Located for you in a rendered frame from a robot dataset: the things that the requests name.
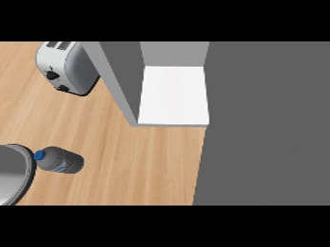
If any dark grey cabinet door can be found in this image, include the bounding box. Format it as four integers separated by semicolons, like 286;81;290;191
191;41;330;206

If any water bottle with blue cap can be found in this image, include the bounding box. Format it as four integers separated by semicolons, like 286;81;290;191
32;146;85;175

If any grey cabinet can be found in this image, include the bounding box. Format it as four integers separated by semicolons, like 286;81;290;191
79;41;210;128

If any silver toaster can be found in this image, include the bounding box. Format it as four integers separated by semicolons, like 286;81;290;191
33;41;103;97

